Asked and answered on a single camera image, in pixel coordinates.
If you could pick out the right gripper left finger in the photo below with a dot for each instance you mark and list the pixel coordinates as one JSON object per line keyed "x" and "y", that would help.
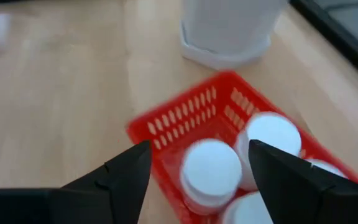
{"x": 104, "y": 199}

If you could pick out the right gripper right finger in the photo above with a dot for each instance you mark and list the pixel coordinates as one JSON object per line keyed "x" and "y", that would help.
{"x": 306, "y": 199}

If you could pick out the white plastic pill bottle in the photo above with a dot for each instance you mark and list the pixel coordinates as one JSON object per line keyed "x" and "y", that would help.
{"x": 244, "y": 210}
{"x": 325, "y": 166}
{"x": 211, "y": 174}
{"x": 272, "y": 133}

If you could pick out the red plastic basket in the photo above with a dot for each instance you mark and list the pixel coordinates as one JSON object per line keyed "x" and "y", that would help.
{"x": 172, "y": 161}

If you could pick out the white plant pot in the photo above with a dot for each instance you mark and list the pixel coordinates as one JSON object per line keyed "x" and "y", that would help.
{"x": 228, "y": 28}

